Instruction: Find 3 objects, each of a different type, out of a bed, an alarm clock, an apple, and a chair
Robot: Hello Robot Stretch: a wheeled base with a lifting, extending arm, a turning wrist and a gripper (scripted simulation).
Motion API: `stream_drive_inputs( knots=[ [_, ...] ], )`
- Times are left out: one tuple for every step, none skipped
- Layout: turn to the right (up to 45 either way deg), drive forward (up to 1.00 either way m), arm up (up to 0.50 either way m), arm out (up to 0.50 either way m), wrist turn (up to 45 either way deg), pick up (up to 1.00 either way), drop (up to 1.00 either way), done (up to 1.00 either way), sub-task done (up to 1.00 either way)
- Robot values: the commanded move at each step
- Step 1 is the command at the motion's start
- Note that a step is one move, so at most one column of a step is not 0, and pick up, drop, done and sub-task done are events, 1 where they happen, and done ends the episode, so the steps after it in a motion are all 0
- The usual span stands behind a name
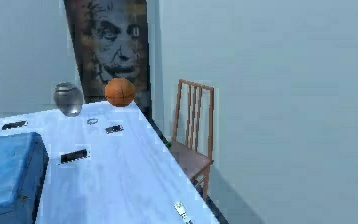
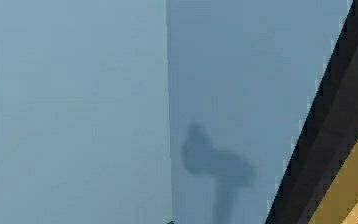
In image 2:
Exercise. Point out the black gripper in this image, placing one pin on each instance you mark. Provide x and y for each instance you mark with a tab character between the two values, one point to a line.
170	222

